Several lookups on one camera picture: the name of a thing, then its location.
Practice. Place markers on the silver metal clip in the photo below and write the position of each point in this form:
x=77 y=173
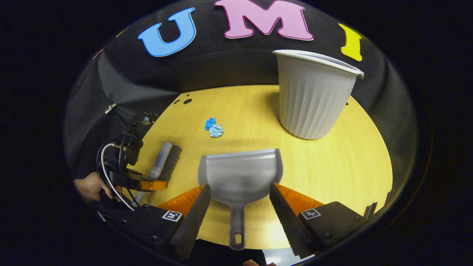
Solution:
x=110 y=108

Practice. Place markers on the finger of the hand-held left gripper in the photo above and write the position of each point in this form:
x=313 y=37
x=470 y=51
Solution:
x=151 y=184

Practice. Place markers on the white ribbed garbage bin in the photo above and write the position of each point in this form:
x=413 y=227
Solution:
x=314 y=99

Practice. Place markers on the light blue paper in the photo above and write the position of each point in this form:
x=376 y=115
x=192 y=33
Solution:
x=216 y=131

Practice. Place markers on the dark blue paper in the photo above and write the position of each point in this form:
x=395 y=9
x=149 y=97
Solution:
x=210 y=123

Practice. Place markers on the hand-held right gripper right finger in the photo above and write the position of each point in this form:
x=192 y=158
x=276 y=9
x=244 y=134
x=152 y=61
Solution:
x=286 y=218

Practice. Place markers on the grey plastic dustpan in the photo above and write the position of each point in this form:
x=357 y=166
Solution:
x=240 y=177

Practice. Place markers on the black backdrop cloth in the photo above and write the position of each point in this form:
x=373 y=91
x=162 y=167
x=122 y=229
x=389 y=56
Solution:
x=229 y=62

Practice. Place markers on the small grey broom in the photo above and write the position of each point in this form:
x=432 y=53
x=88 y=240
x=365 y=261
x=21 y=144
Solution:
x=162 y=162

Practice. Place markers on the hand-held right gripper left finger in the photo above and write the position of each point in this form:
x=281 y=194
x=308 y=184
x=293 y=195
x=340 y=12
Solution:
x=192 y=221

